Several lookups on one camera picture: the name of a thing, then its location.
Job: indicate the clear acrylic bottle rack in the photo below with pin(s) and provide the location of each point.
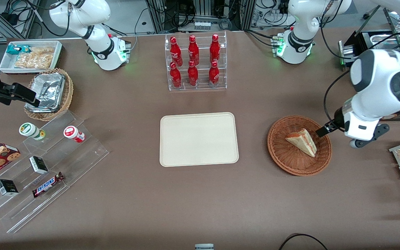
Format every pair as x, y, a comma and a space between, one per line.
203, 85

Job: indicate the Snickers chocolate bar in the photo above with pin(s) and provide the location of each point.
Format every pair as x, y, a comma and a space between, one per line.
47, 185

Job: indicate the round brown wicker basket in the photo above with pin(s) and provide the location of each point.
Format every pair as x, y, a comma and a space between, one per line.
290, 159

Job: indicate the red lid white cup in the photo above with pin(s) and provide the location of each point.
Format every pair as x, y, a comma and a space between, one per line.
72, 133

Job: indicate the green lid white cup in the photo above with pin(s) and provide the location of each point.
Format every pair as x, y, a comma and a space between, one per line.
30, 130

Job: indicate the steel warmer pan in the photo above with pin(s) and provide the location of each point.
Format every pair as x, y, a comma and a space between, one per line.
382, 40

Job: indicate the clear acrylic step display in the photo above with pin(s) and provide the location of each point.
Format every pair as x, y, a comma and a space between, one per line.
78, 156

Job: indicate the grey box at table edge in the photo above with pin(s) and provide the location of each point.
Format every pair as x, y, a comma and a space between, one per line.
204, 247

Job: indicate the light tan wicker basket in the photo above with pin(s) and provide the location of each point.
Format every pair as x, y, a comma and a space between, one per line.
68, 93

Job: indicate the dark grey left wrist camera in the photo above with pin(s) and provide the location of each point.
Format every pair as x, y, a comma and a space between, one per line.
373, 133

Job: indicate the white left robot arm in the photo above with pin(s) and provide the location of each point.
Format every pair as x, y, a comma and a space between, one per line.
384, 80

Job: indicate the triangular sandwich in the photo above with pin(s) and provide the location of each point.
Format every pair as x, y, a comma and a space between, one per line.
302, 140

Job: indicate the white power strip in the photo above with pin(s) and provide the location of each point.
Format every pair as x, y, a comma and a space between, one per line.
202, 25

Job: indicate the silver foil tray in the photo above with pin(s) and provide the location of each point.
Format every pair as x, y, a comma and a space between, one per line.
49, 90

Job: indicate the teal snack packet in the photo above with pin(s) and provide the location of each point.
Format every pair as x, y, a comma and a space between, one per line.
14, 49

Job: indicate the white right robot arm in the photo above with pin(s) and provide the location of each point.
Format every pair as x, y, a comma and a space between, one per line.
92, 24

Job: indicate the small black box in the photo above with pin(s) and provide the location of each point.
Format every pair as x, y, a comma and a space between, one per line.
39, 165
7, 187

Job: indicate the red cola bottle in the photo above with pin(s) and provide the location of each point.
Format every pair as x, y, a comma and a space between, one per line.
193, 50
214, 74
192, 74
215, 48
175, 76
176, 52

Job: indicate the black food warmer machine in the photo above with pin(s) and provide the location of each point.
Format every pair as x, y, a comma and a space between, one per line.
359, 41

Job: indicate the beige plastic tray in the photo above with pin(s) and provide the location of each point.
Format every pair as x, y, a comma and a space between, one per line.
199, 139

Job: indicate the clear bag of crackers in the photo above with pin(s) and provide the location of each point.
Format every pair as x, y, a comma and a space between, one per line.
35, 59

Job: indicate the white rectangular snack bin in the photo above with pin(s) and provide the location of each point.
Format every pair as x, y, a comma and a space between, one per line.
7, 66

